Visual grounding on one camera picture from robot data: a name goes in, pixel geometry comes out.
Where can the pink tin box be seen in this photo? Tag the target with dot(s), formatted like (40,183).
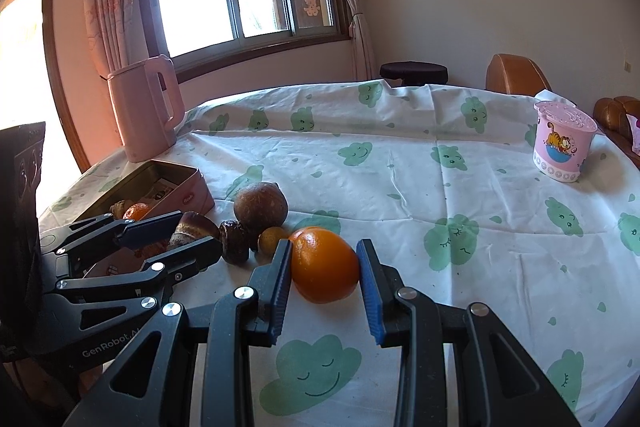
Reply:
(192,197)

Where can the brown passion fruit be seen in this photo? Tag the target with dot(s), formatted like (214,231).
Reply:
(260,207)

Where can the dark brown water chestnut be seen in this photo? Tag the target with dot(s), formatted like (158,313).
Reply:
(234,242)

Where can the pink electric kettle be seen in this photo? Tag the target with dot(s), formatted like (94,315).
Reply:
(140,117)

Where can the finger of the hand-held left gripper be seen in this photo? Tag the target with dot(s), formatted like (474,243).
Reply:
(145,232)
(190,257)

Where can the white tablecloth with green clouds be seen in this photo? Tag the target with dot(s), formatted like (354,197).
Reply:
(400,187)

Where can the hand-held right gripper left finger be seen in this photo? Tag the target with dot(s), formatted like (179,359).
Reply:
(280,302)

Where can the dark round stool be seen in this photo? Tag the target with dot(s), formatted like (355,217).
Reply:
(412,71)

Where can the brown leather sofa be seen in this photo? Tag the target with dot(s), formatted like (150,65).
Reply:
(610,112)

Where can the orange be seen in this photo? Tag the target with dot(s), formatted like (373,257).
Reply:
(322,264)

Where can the small tangerine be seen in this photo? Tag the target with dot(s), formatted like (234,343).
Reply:
(137,212)

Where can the pink floral cushion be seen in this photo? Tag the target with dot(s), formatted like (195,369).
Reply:
(635,132)

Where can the brown leather armchair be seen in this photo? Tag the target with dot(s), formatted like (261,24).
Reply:
(515,74)

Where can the paper window sticker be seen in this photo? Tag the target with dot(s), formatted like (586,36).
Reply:
(312,7)

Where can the printed paper sheet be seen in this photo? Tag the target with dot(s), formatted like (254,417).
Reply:
(160,193)

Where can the yellow-brown longan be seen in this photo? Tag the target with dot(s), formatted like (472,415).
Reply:
(270,241)

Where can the pink cartoon cup with lid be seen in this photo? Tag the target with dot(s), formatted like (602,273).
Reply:
(560,147)

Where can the brown wooden door frame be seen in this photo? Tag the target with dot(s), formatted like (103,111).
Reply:
(55,57)

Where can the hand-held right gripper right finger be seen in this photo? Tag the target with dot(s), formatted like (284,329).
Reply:
(372,307)

